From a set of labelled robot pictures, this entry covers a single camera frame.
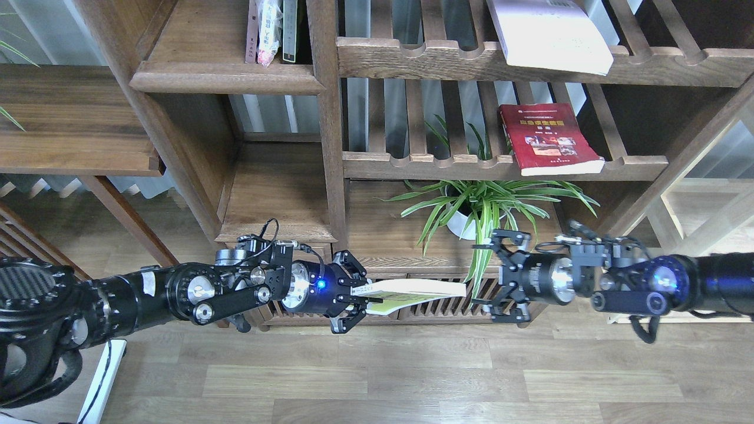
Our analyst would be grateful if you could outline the white book pink cover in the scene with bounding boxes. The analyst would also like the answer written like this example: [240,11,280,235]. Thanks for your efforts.
[487,1,613,76]

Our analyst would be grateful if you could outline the pink spine upright book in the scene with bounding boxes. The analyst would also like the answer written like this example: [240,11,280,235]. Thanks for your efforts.
[244,0,259,64]

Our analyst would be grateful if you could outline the dark green upright book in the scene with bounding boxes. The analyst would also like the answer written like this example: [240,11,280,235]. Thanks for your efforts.
[281,0,305,64]

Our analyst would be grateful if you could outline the green plant leaves left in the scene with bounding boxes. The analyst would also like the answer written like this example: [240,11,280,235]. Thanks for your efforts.
[1,26,40,131]

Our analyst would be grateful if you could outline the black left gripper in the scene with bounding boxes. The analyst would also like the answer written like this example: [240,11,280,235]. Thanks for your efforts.
[281,250,384,334]

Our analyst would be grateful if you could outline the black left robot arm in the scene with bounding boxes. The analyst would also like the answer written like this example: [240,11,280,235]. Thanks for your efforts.
[1,234,375,408]

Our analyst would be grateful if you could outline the dark wooden bookshelf cabinet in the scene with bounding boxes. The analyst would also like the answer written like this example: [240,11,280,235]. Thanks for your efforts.
[77,0,754,332]

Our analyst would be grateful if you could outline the dark wooden side table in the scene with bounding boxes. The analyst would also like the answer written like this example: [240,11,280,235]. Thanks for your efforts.
[0,65,230,329]

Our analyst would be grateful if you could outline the plastic wrapped white book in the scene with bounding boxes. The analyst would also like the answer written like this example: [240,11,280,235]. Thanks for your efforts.
[257,1,283,67]

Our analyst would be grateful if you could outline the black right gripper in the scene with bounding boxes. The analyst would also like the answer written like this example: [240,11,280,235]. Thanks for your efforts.
[473,229,576,325]

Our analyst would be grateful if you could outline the white metal leg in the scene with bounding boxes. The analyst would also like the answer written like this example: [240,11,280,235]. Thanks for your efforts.
[77,339,127,423]

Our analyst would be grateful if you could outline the light wooden shelf unit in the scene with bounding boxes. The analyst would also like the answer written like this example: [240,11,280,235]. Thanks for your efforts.
[587,121,754,325]

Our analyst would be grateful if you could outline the white book green cover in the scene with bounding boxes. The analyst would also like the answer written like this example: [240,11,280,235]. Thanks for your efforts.
[351,279,467,316]

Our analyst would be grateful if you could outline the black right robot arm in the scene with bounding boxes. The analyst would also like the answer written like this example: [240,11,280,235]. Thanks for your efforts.
[480,220,753,343]

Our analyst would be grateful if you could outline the green spider plant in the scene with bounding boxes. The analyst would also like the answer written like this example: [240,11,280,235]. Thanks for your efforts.
[381,115,600,307]

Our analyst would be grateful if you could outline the red book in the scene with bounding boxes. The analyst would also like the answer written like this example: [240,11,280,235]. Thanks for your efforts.
[498,102,605,177]

